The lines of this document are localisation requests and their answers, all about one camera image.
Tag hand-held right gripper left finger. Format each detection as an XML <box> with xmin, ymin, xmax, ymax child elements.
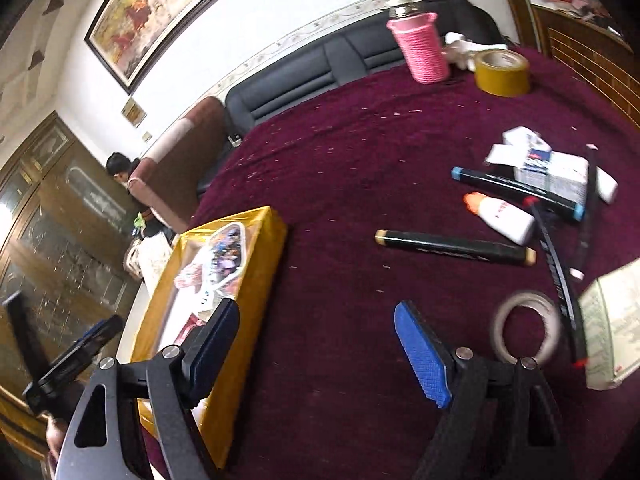
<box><xmin>55</xmin><ymin>297</ymin><xmax>242</xmax><ymax>480</ymax></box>

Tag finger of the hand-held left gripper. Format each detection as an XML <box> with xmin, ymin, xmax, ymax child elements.
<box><xmin>22</xmin><ymin>315</ymin><xmax>125</xmax><ymax>403</ymax></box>

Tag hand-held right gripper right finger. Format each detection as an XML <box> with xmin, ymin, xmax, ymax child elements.
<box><xmin>394</xmin><ymin>301</ymin><xmax>576</xmax><ymax>480</ymax></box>

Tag yellow plastic bag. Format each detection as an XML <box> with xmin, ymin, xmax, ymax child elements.
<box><xmin>131</xmin><ymin>206</ymin><xmax>289</xmax><ymax>468</ymax></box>

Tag black marker tan caps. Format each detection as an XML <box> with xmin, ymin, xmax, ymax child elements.
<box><xmin>375</xmin><ymin>229</ymin><xmax>537</xmax><ymax>266</ymax></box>

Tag printed paper leaflet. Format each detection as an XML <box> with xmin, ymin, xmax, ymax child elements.
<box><xmin>577</xmin><ymin>257</ymin><xmax>640</xmax><ymax>392</ymax></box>

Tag blue white medicine box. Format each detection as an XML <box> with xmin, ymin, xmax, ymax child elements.
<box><xmin>484</xmin><ymin>126</ymin><xmax>590</xmax><ymax>204</ymax></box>

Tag white tape roll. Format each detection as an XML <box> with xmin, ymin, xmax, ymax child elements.
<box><xmin>491</xmin><ymin>291</ymin><xmax>565</xmax><ymax>365</ymax></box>

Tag printed pencil case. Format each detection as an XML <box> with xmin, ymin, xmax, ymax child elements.
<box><xmin>172</xmin><ymin>224</ymin><xmax>247</xmax><ymax>306</ymax></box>

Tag cream patterned blanket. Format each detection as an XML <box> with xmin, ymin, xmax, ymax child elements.
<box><xmin>124</xmin><ymin>232</ymin><xmax>173</xmax><ymax>286</ymax></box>

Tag dark wooden glass cabinet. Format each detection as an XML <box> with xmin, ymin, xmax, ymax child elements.
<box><xmin>0</xmin><ymin>112</ymin><xmax>146</xmax><ymax>461</ymax></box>

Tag black ribbed strip red tips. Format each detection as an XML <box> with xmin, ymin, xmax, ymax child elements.
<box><xmin>522</xmin><ymin>196</ymin><xmax>590</xmax><ymax>371</ymax></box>

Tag white glue bottle orange cap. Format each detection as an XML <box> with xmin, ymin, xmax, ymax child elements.
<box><xmin>463</xmin><ymin>192</ymin><xmax>537</xmax><ymax>243</ymax></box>

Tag brown fabric armchair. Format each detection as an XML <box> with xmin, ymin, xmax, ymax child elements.
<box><xmin>127</xmin><ymin>96</ymin><xmax>236</xmax><ymax>233</ymax></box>

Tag black marker blue caps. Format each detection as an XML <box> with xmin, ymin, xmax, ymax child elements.
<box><xmin>451</xmin><ymin>166</ymin><xmax>586</xmax><ymax>221</ymax></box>

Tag maroon tablecloth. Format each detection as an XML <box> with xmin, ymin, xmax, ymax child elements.
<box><xmin>142</xmin><ymin>45</ymin><xmax>640</xmax><ymax>480</ymax></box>

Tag small white charger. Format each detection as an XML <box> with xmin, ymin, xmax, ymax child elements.
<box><xmin>595</xmin><ymin>167</ymin><xmax>618</xmax><ymax>204</ymax></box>

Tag black leather sofa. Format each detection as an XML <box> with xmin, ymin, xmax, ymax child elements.
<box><xmin>197</xmin><ymin>0</ymin><xmax>506</xmax><ymax>196</ymax></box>

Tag yellow tape roll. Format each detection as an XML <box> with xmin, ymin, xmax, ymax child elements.
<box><xmin>473</xmin><ymin>50</ymin><xmax>531</xmax><ymax>97</ymax></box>

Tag pink woven thermos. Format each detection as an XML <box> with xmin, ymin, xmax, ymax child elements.
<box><xmin>386</xmin><ymin>0</ymin><xmax>451</xmax><ymax>85</ymax></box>

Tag white plush toy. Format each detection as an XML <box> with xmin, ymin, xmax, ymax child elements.
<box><xmin>444</xmin><ymin>32</ymin><xmax>483</xmax><ymax>72</ymax></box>

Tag framed landscape painting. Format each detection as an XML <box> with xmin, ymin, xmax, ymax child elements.
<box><xmin>84</xmin><ymin>0</ymin><xmax>281</xmax><ymax>95</ymax></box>

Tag wooden sideboard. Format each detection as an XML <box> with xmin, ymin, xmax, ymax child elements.
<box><xmin>492</xmin><ymin>0</ymin><xmax>640</xmax><ymax>131</ymax></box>

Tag small gold wall plaque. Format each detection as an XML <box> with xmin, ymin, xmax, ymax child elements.
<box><xmin>120</xmin><ymin>97</ymin><xmax>147</xmax><ymax>128</ymax></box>

